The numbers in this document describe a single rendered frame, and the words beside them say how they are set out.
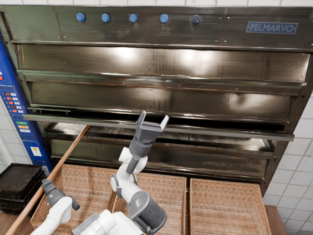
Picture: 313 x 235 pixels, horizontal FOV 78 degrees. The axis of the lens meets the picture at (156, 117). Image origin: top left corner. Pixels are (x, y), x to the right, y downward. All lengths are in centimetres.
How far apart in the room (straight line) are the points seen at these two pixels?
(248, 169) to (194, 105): 71
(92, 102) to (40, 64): 41
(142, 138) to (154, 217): 34
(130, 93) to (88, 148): 68
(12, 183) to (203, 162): 152
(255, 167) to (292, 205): 58
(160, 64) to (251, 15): 54
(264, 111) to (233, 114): 19
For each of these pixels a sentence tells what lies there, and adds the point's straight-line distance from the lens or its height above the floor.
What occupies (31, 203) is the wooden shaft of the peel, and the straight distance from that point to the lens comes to 132.
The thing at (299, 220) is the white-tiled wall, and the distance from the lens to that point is 240.
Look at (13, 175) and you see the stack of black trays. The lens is 203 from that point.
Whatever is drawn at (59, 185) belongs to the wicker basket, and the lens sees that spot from 207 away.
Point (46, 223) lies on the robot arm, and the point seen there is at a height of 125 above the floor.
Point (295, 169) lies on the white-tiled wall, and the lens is 186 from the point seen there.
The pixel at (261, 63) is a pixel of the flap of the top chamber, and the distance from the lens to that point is 130.
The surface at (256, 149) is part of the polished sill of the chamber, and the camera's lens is 164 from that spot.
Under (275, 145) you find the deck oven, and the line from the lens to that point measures 166.
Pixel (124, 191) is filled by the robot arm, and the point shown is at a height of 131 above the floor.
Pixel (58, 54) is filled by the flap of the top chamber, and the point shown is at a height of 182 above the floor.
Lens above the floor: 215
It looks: 32 degrees down
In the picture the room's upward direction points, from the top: straight up
